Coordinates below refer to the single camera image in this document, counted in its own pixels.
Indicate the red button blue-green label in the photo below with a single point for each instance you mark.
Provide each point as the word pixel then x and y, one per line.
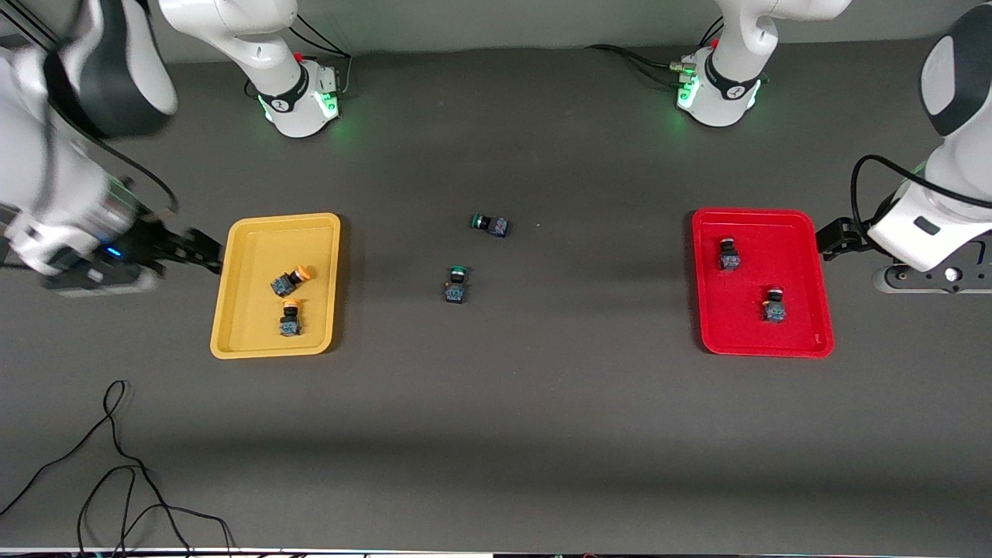
pixel 773 311

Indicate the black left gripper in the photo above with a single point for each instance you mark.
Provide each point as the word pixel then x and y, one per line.
pixel 843 235

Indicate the green push button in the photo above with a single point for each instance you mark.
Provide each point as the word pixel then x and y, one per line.
pixel 455 291
pixel 496 226

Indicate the yellow plastic tray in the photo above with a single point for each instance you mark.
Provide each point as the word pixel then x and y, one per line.
pixel 256 256

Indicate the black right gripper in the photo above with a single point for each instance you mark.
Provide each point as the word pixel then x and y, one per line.
pixel 159 242

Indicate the red button red-striped label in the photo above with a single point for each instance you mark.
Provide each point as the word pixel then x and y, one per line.
pixel 729 260

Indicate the red plastic tray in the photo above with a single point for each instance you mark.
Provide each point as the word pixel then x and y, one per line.
pixel 790 248

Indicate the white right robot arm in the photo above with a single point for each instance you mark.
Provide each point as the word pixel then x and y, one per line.
pixel 46 155

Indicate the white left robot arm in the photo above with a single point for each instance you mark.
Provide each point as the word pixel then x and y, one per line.
pixel 953 163

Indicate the yellow push button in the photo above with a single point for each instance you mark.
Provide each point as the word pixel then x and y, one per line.
pixel 290 325
pixel 283 284

